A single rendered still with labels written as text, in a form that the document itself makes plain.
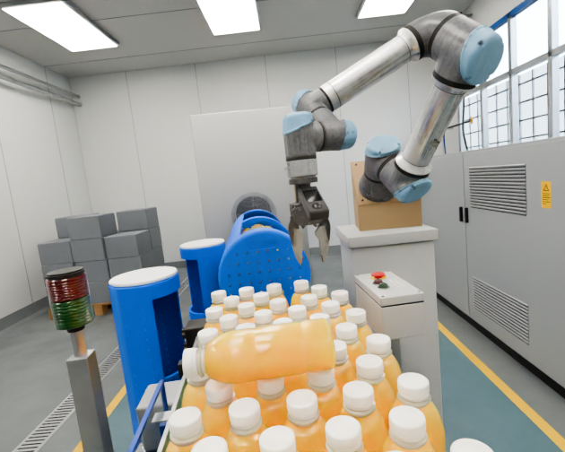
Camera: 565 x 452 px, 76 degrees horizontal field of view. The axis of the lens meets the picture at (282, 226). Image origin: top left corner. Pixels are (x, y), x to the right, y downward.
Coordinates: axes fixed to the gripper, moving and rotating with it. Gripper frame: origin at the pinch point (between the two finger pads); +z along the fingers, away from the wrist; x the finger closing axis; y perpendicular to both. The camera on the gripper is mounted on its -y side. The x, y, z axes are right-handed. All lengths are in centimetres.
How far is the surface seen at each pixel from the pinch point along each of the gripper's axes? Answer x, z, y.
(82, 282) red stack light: 44.7, -6.3, -20.8
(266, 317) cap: 13.0, 7.4, -14.7
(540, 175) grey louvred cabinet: -146, -6, 99
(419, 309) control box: -20.8, 11.5, -12.5
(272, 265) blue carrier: 9.2, 5.3, 21.0
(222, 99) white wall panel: 38, -157, 538
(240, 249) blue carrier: 18.0, -0.5, 21.0
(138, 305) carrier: 62, 23, 56
